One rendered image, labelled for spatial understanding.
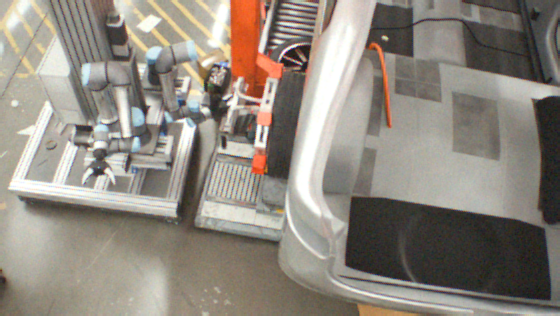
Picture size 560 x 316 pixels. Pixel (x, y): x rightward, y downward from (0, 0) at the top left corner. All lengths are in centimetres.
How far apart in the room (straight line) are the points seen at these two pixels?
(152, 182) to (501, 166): 232
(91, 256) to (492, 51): 333
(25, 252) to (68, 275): 39
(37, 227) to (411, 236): 263
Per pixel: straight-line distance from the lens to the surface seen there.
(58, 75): 302
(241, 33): 319
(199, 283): 351
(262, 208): 356
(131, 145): 269
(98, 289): 362
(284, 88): 284
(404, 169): 291
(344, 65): 217
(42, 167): 395
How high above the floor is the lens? 331
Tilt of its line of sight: 57 degrees down
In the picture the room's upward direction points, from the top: 6 degrees clockwise
